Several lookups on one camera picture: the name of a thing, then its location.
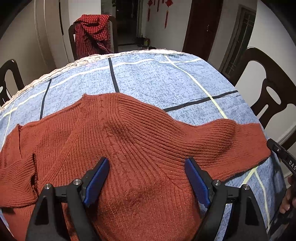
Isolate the red checkered cloth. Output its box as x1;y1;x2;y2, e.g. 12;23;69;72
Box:
74;14;112;59

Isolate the dark wooden chair right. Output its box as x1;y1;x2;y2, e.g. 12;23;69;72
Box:
229;47;295;128

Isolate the wooden chair under checkered cloth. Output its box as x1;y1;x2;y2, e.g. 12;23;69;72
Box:
68;16;118;60

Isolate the blue grid patterned bedsheet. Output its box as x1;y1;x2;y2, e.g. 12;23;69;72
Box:
0;49;287;241

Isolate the red chinese knot decoration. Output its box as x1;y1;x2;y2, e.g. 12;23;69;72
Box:
147;0;174;29

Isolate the person's right hand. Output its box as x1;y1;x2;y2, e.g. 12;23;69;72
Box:
279;176;296;214

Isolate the rust red knit sweater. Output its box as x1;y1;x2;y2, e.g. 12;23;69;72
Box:
1;93;270;240

